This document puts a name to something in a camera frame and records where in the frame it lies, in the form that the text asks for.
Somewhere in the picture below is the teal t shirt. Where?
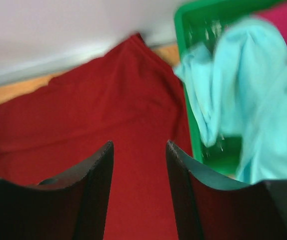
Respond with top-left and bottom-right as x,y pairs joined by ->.
174,18 -> 287,184

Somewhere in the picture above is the green plastic tray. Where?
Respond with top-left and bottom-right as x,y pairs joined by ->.
173,0 -> 287,181

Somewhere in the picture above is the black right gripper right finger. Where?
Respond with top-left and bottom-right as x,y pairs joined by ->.
166,141 -> 287,240

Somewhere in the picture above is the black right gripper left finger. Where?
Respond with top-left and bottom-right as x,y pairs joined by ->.
0,141 -> 114,240

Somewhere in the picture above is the dark red t shirt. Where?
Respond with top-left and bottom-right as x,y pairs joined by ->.
0,34 -> 192,240

